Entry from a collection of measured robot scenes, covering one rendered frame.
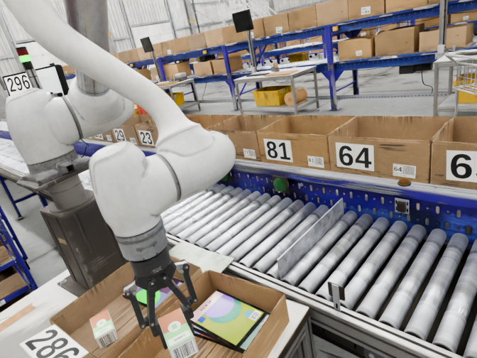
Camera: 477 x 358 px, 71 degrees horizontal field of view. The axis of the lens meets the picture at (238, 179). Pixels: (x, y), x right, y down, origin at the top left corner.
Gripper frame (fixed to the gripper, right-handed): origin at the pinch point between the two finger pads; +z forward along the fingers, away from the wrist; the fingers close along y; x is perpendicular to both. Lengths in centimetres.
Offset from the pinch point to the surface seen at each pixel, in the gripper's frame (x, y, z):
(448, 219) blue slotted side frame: 6, 99, 18
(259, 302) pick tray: 12.2, 25.1, 17.2
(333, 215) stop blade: 36, 73, 18
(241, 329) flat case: 5.1, 15.8, 15.9
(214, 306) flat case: 17.6, 13.1, 15.8
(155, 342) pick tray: 16.3, -5.3, 16.3
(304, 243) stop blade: 28, 53, 18
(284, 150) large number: 72, 77, -1
